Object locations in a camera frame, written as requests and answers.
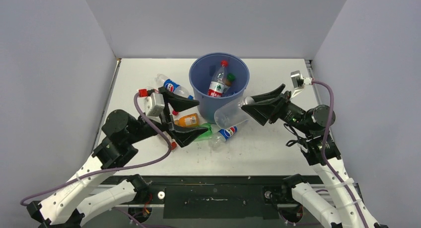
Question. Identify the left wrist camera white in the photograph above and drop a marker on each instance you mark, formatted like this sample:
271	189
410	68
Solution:
153	101

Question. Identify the Starbucks latte bottle green cap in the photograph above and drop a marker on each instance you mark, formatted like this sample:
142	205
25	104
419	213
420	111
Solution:
228	81

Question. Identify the orange juice bottle lying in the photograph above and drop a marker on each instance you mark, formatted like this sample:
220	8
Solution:
191	120

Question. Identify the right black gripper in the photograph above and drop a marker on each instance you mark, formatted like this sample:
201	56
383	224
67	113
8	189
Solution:
269	106

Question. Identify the blue plastic bin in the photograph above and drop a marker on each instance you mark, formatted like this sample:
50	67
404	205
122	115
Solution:
200	75

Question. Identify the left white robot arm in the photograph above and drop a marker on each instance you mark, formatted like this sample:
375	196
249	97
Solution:
72	205

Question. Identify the small clear bottle red cap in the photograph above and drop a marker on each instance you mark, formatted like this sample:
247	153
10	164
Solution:
173	144

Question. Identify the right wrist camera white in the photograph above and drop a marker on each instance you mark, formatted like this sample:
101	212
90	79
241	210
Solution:
299	82

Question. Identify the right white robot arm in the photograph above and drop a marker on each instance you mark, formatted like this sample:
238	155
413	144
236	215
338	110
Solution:
312	134

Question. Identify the Pepsi bottle near bin left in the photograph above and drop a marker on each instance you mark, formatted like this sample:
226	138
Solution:
170	85

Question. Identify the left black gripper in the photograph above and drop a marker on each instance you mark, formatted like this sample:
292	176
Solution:
183	134

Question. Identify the green plastic bottle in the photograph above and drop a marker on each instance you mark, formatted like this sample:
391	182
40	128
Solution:
207	134

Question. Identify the Pepsi bottle front of bin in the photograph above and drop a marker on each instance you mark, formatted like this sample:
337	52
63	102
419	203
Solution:
220	137

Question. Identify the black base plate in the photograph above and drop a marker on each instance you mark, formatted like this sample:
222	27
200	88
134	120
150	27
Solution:
216	197

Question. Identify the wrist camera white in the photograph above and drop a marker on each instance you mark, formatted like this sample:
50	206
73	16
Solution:
153	101
299	82

